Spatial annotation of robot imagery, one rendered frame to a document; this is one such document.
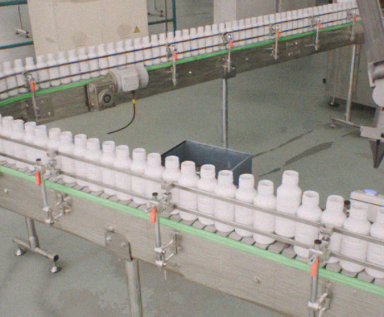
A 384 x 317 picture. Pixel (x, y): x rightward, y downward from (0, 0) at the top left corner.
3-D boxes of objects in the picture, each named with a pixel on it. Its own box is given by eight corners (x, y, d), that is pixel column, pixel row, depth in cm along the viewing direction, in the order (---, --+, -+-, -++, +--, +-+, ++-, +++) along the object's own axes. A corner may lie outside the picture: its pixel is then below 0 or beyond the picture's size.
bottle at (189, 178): (201, 220, 144) (199, 168, 137) (180, 222, 144) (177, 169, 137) (199, 210, 149) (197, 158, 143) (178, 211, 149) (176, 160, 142)
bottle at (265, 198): (266, 248, 131) (268, 191, 124) (248, 240, 135) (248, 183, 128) (280, 238, 135) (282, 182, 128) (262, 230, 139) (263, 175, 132)
